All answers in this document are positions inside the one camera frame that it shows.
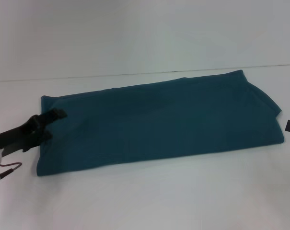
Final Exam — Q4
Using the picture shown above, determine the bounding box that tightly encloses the dark red cable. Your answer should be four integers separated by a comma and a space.
0, 162, 23, 190

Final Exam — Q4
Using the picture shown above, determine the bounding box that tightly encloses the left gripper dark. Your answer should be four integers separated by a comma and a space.
0, 108, 69, 157

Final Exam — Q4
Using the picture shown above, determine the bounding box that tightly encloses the teal T-shirt with FREE print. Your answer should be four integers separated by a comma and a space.
36, 69, 285, 178

